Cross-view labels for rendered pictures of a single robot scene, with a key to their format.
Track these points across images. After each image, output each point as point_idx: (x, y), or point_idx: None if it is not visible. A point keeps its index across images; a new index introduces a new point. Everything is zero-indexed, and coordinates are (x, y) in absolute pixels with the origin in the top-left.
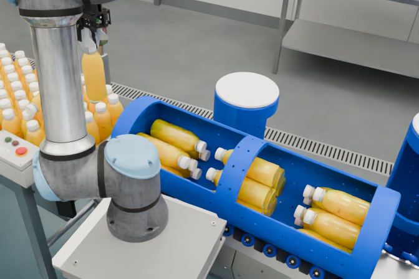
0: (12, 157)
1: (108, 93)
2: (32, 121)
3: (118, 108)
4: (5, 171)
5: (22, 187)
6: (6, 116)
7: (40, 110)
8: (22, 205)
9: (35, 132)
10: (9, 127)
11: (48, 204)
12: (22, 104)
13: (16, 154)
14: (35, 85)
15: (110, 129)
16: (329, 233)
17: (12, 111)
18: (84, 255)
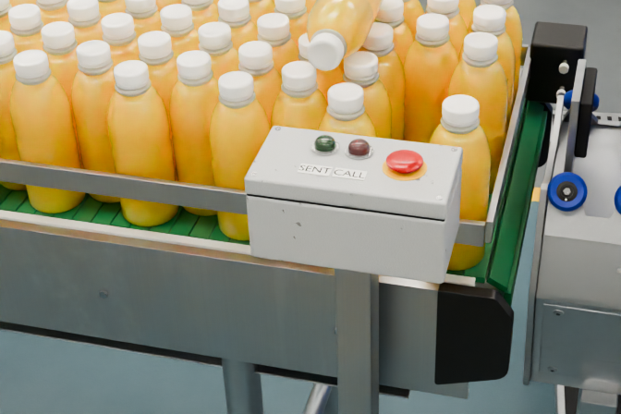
0: (389, 186)
1: None
2: (338, 86)
3: (517, 19)
4: (351, 247)
5: (371, 300)
6: (240, 92)
7: (347, 51)
8: (349, 372)
9: (359, 119)
10: (248, 129)
11: (394, 359)
12: (259, 54)
13: (395, 176)
14: (239, 2)
15: (513, 87)
16: None
17: (249, 77)
18: None
